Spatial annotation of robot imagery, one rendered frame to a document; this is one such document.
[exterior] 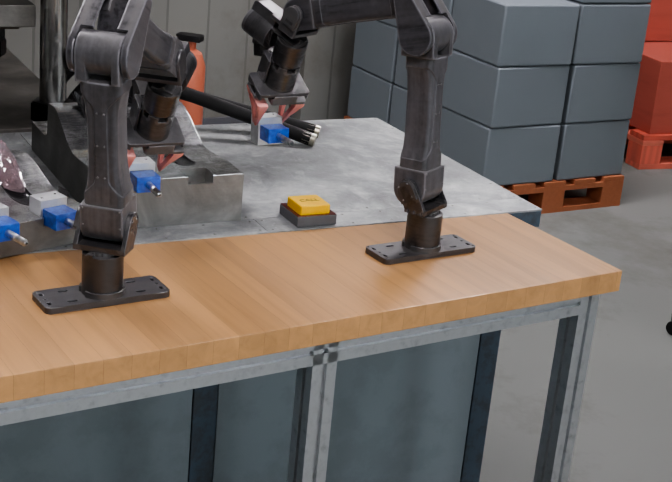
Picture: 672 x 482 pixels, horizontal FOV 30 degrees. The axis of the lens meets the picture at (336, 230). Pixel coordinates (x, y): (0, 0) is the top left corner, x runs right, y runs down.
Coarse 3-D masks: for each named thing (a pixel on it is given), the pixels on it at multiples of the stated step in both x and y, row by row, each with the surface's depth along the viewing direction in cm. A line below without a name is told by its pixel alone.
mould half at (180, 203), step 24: (48, 120) 245; (72, 120) 238; (48, 144) 246; (72, 144) 233; (192, 144) 242; (48, 168) 247; (72, 168) 232; (168, 168) 225; (216, 168) 227; (72, 192) 233; (168, 192) 220; (192, 192) 223; (216, 192) 225; (240, 192) 227; (144, 216) 220; (168, 216) 222; (192, 216) 224; (216, 216) 226; (240, 216) 229
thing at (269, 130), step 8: (264, 120) 238; (272, 120) 239; (280, 120) 240; (256, 128) 239; (264, 128) 237; (272, 128) 236; (280, 128) 236; (288, 128) 237; (256, 136) 239; (264, 136) 237; (272, 136) 236; (280, 136) 235; (288, 136) 237; (256, 144) 240; (264, 144) 240; (288, 144) 232
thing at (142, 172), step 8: (136, 160) 218; (144, 160) 219; (152, 160) 219; (136, 168) 217; (144, 168) 218; (152, 168) 218; (136, 176) 214; (144, 176) 214; (152, 176) 215; (136, 184) 214; (144, 184) 214; (152, 184) 213; (136, 192) 214; (144, 192) 215; (152, 192) 212; (160, 192) 210
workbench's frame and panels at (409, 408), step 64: (256, 384) 241; (384, 384) 255; (448, 384) 263; (0, 448) 221; (64, 448) 226; (128, 448) 233; (192, 448) 239; (256, 448) 246; (384, 448) 261; (448, 448) 269
